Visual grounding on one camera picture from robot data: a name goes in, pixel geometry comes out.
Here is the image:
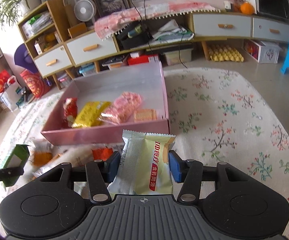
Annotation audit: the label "orange white snack packet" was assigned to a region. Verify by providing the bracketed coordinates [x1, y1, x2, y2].
[92, 147, 113, 161]

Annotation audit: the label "pale green biscuit packet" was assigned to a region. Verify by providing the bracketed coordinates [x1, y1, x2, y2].
[108, 130, 176, 196]

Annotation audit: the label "green snack pack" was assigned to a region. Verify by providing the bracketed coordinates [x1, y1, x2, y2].
[2, 144, 30, 187]

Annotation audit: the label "lotus root chip packet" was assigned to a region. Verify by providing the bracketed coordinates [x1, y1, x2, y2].
[32, 139, 60, 178]

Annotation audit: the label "yellow snack packet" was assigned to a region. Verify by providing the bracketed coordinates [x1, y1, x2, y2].
[71, 101, 111, 128]

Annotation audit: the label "pink nougat pack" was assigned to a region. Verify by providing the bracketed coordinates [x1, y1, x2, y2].
[99, 92, 142, 125]

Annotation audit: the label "clear wafer pack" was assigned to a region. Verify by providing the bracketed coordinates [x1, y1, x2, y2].
[134, 109, 157, 122]

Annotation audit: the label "red candy bag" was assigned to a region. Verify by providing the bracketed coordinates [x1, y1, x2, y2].
[62, 98, 78, 128]

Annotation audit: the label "pink cardboard box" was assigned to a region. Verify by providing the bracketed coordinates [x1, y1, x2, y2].
[41, 61, 170, 146]

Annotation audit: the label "floral tablecloth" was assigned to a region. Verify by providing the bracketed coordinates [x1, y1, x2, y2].
[0, 68, 289, 238]

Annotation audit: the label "white shopping bag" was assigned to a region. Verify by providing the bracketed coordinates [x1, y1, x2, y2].
[0, 70, 25, 112]

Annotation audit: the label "red lantern bag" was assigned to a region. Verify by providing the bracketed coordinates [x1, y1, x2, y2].
[20, 69, 51, 99]

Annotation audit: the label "red shoe box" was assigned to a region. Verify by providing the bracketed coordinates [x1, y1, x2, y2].
[127, 54, 160, 66]

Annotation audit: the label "yellow egg tray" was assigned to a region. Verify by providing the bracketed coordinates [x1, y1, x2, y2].
[208, 44, 244, 62]

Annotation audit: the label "wooden tv cabinet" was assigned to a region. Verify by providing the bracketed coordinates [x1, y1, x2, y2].
[17, 0, 289, 77]

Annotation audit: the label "black storage tray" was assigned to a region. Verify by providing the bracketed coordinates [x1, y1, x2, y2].
[116, 21, 153, 50]

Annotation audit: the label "pink cloth on cabinet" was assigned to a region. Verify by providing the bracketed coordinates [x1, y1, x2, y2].
[95, 1, 221, 40]

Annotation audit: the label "white decorative box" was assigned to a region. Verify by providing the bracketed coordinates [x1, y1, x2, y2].
[243, 39, 281, 64]

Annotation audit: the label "white desk fan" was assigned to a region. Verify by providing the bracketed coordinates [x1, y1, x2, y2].
[73, 0, 97, 22]

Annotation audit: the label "orange fruits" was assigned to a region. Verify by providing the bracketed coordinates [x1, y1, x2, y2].
[224, 0, 255, 15]

